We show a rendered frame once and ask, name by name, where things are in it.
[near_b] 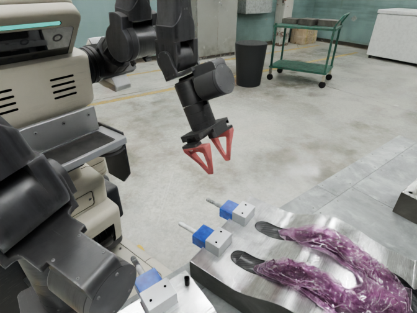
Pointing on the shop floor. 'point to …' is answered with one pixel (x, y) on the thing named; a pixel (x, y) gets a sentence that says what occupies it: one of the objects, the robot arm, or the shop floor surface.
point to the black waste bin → (249, 62)
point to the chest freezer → (394, 35)
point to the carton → (303, 36)
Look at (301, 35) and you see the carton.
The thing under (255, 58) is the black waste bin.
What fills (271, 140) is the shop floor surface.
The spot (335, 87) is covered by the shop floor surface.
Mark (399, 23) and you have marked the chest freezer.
